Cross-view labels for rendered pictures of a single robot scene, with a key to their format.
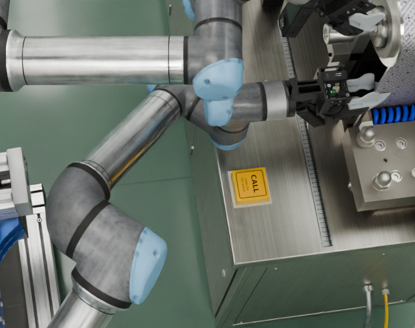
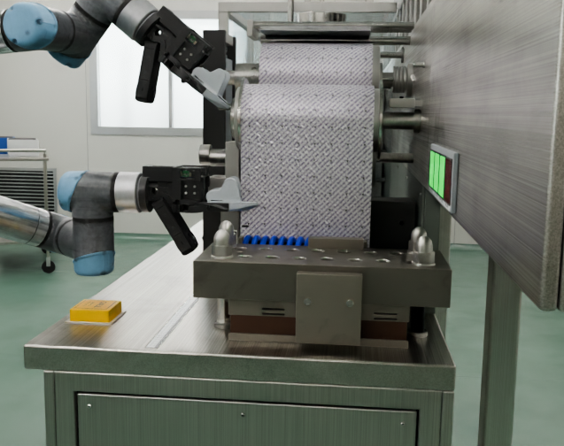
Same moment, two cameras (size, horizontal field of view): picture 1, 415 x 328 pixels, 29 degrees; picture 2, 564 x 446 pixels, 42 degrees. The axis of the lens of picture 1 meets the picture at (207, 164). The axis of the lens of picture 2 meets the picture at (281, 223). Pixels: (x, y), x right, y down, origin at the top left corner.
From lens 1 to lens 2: 1.59 m
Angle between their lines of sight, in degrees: 62
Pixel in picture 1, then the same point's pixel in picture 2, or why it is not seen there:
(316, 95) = (168, 173)
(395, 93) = (266, 208)
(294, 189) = (147, 322)
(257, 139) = (134, 303)
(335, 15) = (171, 52)
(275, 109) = (123, 181)
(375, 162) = not seen: hidden behind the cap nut
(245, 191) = (84, 306)
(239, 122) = (86, 194)
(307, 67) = not seen: hidden behind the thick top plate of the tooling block
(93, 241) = not seen: outside the picture
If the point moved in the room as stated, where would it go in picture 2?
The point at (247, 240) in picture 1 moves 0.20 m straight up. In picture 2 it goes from (57, 336) to (53, 213)
